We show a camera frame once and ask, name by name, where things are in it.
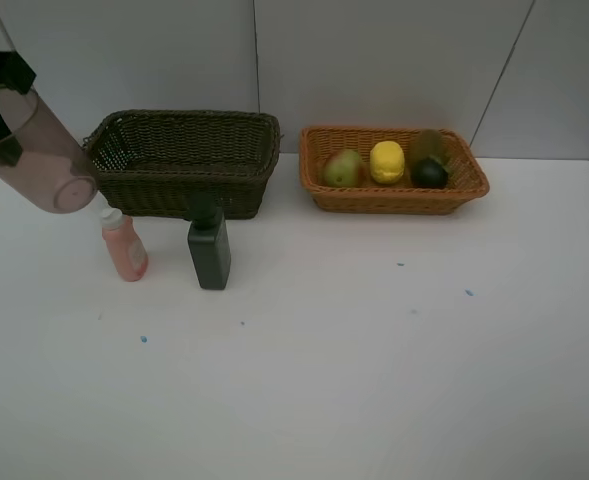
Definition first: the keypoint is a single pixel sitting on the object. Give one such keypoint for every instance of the dark brown wicker basket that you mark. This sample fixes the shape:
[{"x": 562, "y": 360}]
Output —
[{"x": 149, "y": 162}]

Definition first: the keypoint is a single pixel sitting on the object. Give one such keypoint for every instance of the dark purple mangosteen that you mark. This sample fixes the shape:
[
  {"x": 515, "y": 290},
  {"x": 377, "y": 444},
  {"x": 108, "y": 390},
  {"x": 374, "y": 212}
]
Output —
[{"x": 429, "y": 173}]

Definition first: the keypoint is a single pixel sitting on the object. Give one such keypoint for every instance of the orange wicker basket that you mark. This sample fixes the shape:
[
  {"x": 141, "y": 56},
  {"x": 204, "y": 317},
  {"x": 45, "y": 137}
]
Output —
[{"x": 317, "y": 144}]

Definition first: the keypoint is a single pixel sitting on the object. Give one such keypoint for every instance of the green red mango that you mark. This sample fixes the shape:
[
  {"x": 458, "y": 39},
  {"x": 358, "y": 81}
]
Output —
[{"x": 344, "y": 169}]

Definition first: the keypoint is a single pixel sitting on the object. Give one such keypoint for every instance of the pink bottle white cap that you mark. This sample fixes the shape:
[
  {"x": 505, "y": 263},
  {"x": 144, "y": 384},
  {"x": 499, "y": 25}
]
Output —
[{"x": 124, "y": 245}]

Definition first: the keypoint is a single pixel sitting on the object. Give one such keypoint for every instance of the translucent pink plastic cup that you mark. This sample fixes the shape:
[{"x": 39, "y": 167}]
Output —
[{"x": 53, "y": 172}]

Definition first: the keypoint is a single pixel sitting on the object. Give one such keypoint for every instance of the black bottle green label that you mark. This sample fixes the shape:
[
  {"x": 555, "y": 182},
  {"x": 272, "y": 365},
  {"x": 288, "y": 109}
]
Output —
[{"x": 208, "y": 242}]

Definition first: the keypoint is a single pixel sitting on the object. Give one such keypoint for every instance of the brown kiwi fruit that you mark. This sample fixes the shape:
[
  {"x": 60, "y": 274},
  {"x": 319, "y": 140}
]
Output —
[{"x": 427, "y": 142}]

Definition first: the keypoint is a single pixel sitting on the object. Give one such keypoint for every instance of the yellow lemon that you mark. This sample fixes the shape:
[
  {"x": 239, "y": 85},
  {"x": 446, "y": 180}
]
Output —
[{"x": 387, "y": 162}]

